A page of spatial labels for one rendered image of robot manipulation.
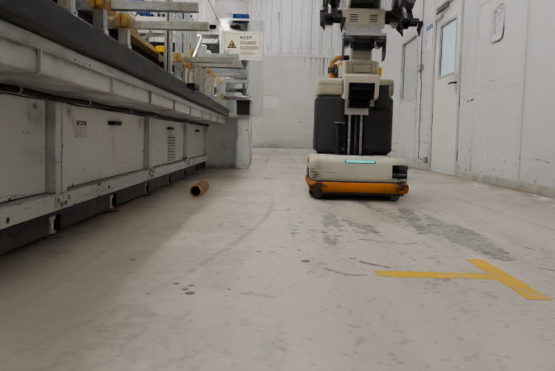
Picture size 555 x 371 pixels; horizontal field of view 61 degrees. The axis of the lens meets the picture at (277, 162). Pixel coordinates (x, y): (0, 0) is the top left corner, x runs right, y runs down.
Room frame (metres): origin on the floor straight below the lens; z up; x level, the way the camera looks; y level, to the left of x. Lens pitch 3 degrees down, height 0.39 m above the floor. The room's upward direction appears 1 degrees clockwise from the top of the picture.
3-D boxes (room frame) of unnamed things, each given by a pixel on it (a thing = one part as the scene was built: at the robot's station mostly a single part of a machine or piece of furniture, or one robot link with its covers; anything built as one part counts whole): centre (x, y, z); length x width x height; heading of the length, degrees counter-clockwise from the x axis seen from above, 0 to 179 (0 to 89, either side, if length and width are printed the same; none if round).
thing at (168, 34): (2.55, 0.60, 0.93); 0.05 x 0.05 x 0.45; 0
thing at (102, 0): (1.59, 0.59, 0.81); 0.14 x 0.06 x 0.05; 0
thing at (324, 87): (3.41, -0.53, 0.59); 0.55 x 0.34 x 0.83; 89
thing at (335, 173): (3.31, -0.53, 0.16); 0.67 x 0.64 x 0.25; 179
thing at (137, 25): (1.86, 0.50, 0.80); 0.43 x 0.03 x 0.04; 90
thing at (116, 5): (1.61, 0.49, 0.81); 0.43 x 0.03 x 0.04; 90
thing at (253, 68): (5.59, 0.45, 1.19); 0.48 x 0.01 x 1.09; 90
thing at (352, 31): (3.02, -0.52, 0.99); 0.28 x 0.16 x 0.22; 89
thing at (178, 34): (2.82, 0.60, 0.87); 0.04 x 0.04 x 0.48; 0
